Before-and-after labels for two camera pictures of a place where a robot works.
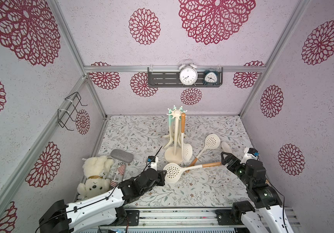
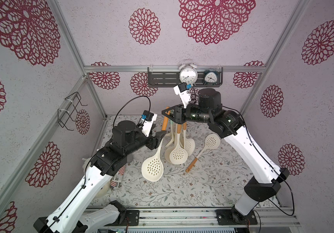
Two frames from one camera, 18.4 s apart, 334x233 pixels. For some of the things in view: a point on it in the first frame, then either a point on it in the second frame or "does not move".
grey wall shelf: x=170 y=77 does not move
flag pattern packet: x=118 y=174 does not move
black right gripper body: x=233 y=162 to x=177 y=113
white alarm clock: x=188 y=73 does not move
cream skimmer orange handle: x=226 y=148 to x=153 y=170
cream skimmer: x=212 y=141 does not move
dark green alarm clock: x=211 y=77 does not move
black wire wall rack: x=69 y=109 does not move
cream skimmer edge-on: x=173 y=172 to x=178 y=155
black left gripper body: x=161 y=182 to x=152 y=142
